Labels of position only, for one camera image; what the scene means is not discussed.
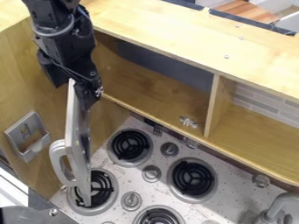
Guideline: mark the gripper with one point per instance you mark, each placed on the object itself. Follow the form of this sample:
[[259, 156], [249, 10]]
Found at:
[[64, 68]]

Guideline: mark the toy microwave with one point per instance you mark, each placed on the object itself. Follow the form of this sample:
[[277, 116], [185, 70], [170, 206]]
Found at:
[[78, 137]]

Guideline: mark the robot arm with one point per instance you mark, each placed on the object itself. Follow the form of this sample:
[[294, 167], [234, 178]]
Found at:
[[54, 20]]

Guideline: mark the toy stove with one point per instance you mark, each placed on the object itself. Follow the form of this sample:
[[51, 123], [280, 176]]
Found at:
[[130, 145]]

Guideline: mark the tap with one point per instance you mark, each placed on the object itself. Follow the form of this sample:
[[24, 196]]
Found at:
[[278, 208]]

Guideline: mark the grey wall holder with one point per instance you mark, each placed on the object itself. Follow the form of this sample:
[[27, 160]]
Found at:
[[27, 137]]

